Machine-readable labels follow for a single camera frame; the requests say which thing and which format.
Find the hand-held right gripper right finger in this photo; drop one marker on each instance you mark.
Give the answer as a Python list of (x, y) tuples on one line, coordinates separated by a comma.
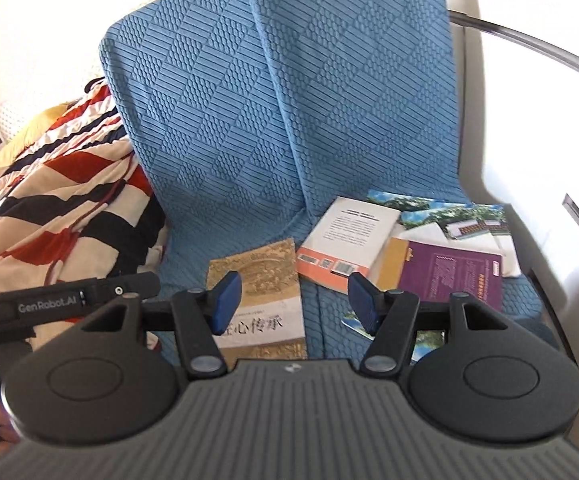
[(364, 305)]

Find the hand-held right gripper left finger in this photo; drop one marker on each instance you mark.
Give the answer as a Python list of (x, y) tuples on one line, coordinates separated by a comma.
[(227, 302)]

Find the tan gold cover book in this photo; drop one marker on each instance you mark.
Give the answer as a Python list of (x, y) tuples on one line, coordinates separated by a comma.
[(264, 270)]

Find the purple yellow cover book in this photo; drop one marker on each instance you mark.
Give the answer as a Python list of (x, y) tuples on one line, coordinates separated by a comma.
[(444, 275)]

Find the red white black striped blanket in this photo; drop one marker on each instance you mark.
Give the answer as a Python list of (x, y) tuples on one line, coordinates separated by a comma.
[(69, 200)]

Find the blue textured sofa cover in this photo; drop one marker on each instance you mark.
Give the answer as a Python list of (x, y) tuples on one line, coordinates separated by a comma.
[(269, 135)]

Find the yellow pillow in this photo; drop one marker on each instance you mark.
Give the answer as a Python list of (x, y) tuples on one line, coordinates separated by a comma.
[(34, 130)]

